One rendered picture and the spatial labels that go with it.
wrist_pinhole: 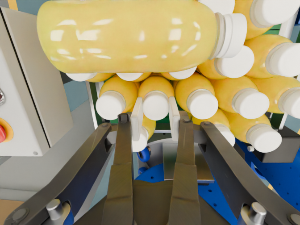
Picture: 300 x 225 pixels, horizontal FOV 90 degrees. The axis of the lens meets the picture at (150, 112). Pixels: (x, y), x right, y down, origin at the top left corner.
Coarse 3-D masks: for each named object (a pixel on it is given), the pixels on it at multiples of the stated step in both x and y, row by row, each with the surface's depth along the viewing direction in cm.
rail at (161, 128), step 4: (116, 124) 37; (156, 124) 37; (160, 124) 37; (164, 124) 36; (168, 124) 36; (156, 128) 35; (160, 128) 35; (164, 128) 35; (168, 128) 35; (272, 128) 33; (156, 132) 34; (160, 132) 34; (164, 132) 34; (168, 132) 34
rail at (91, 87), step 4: (88, 84) 31; (92, 84) 32; (88, 88) 31; (92, 88) 32; (88, 92) 31; (92, 92) 32; (96, 92) 34; (88, 96) 32; (92, 96) 32; (96, 96) 34; (92, 100) 32; (96, 100) 34; (92, 104) 32; (92, 108) 33; (92, 112) 33; (96, 112) 34; (92, 116) 33; (96, 116) 34; (100, 116) 36; (96, 120) 34; (100, 120) 36; (96, 124) 34
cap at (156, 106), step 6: (150, 96) 21; (156, 96) 21; (162, 96) 21; (144, 102) 21; (150, 102) 21; (156, 102) 21; (162, 102) 21; (168, 102) 22; (144, 108) 21; (150, 108) 21; (156, 108) 21; (162, 108) 21; (168, 108) 21; (150, 114) 22; (156, 114) 22; (162, 114) 22; (156, 120) 22
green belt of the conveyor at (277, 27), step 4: (280, 24) 32; (272, 28) 32; (276, 28) 32; (268, 32) 32; (272, 32) 32; (276, 32) 32; (112, 76) 38; (180, 108) 40; (168, 112) 41; (168, 116) 42; (112, 120) 43; (116, 120) 43; (160, 120) 42; (164, 120) 42; (168, 120) 42
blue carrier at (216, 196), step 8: (152, 168) 38; (160, 168) 38; (144, 176) 36; (152, 176) 36; (160, 176) 36; (216, 184) 33; (200, 192) 31; (208, 192) 31; (216, 192) 31; (208, 200) 30; (216, 200) 30; (224, 200) 30; (216, 208) 28; (224, 208) 28; (224, 216) 27; (232, 216) 27; (232, 224) 26
